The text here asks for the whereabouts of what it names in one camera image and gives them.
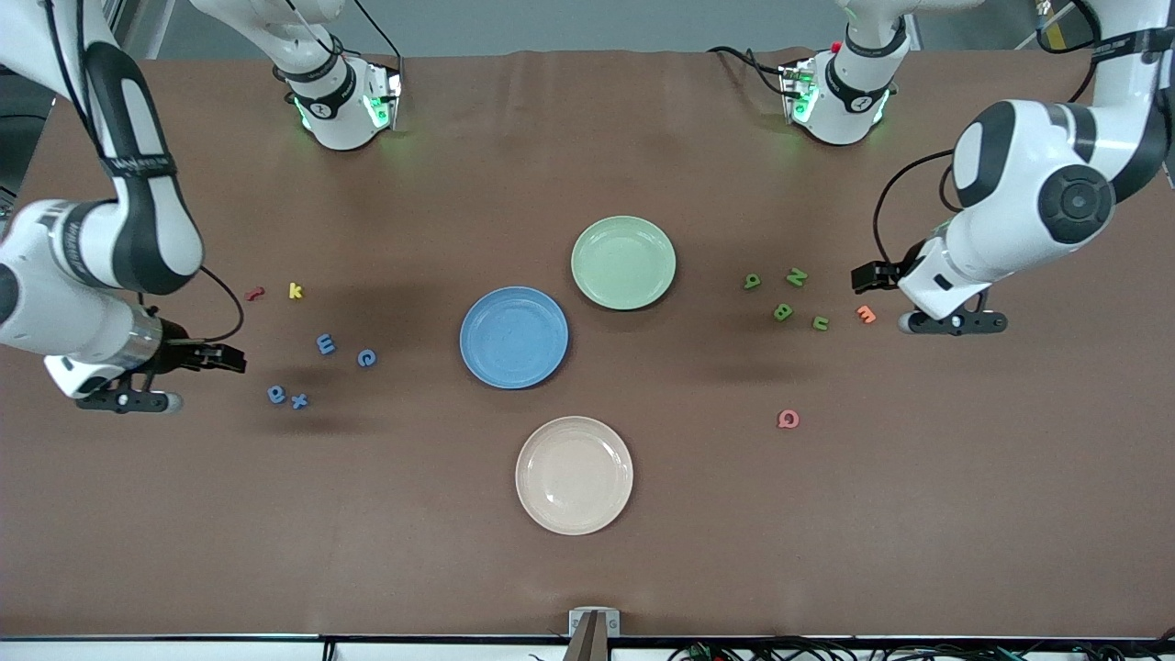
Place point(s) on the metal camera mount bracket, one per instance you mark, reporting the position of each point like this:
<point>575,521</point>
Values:
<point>594,633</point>

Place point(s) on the blue letter E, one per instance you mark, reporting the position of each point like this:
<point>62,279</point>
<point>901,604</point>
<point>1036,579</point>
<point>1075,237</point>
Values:
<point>326,344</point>

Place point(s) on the beige plate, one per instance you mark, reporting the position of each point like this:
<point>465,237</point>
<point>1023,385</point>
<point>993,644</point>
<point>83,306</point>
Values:
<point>574,477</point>

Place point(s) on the blue letter c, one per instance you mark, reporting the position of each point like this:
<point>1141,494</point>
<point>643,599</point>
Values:
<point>366,358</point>

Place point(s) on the green plate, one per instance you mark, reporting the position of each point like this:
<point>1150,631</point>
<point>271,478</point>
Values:
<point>624,266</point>

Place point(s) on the green letter N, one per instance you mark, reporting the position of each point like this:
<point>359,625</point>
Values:
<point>796,276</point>

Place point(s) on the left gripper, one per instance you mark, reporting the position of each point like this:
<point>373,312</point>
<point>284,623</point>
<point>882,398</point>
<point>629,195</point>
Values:
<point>889,274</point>

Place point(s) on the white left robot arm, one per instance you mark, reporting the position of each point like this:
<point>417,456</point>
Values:
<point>1019,184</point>

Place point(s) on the green letter B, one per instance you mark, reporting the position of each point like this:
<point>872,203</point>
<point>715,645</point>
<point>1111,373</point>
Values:
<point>782,312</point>

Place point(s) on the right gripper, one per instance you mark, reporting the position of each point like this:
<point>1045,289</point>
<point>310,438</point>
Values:
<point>177,356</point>

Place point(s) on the pink letter Q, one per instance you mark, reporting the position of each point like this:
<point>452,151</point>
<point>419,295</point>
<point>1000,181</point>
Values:
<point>788,420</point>

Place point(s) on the white table frame edge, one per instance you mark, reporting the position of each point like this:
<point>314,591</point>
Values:
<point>138,650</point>

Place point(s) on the blue plate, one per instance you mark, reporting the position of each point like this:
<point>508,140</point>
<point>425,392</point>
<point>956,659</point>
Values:
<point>496,367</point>

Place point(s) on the brown table mat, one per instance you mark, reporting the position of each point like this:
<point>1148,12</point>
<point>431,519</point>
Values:
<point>367,551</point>

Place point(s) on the blue letter a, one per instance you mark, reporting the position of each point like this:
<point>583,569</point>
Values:
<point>276,395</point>

